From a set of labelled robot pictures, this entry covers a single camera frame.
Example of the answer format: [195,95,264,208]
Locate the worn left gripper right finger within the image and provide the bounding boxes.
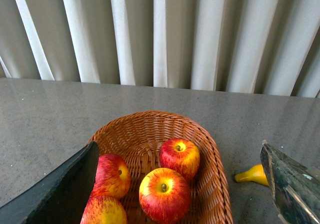
[260,140,320,223]

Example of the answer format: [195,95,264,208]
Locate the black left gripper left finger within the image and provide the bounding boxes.
[0,142,99,223]

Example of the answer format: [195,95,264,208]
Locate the yellow banana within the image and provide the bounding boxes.
[234,164,269,186]

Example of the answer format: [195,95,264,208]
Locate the red yellow apple lower left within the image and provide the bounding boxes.
[80,195,128,224]

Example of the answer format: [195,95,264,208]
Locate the red yellow apple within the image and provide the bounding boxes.
[80,195,128,224]
[90,153,131,199]

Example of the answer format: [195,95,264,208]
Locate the red yellow apple upper left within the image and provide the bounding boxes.
[90,153,131,199]

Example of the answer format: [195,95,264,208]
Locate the white pleated curtain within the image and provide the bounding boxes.
[0,0,320,97]

